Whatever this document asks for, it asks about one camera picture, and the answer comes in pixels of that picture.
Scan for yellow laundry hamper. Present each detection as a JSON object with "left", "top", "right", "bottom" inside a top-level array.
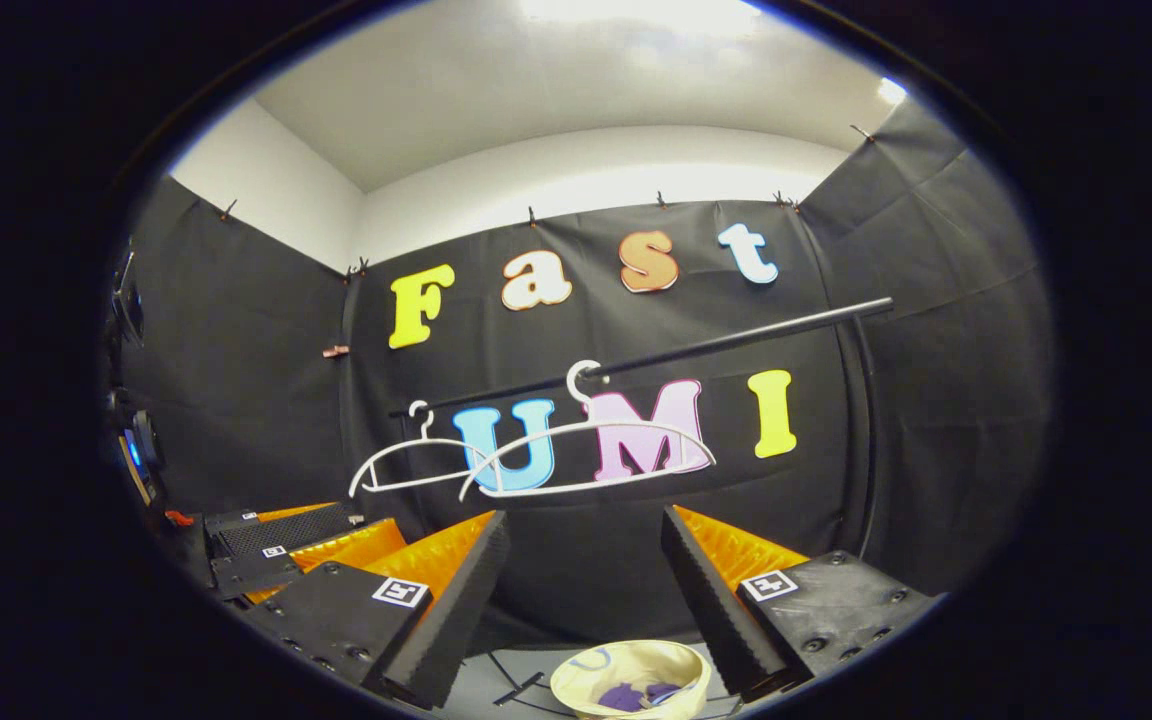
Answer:
[{"left": 548, "top": 640, "right": 714, "bottom": 720}]

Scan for white clothes hanger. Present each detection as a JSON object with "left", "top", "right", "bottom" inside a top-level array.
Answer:
[
  {"left": 457, "top": 359, "right": 718, "bottom": 502},
  {"left": 348, "top": 400, "right": 499, "bottom": 499}
]

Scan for purple jacket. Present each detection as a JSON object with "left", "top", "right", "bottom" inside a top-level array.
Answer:
[{"left": 597, "top": 681, "right": 683, "bottom": 714}]

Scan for long ceiling light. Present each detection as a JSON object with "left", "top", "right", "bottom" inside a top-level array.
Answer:
[{"left": 516, "top": 0, "right": 769, "bottom": 37}]

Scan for black clothes rack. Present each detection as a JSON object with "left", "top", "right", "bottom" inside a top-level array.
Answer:
[{"left": 388, "top": 296, "right": 896, "bottom": 564}]

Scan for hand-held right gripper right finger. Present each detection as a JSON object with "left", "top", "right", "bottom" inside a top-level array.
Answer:
[{"left": 659, "top": 503, "right": 945, "bottom": 704}]

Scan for black backdrop cloth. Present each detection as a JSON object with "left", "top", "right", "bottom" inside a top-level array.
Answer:
[{"left": 116, "top": 98, "right": 1055, "bottom": 656}]

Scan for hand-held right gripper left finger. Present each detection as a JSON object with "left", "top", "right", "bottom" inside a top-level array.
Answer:
[{"left": 236, "top": 510, "right": 514, "bottom": 711}]

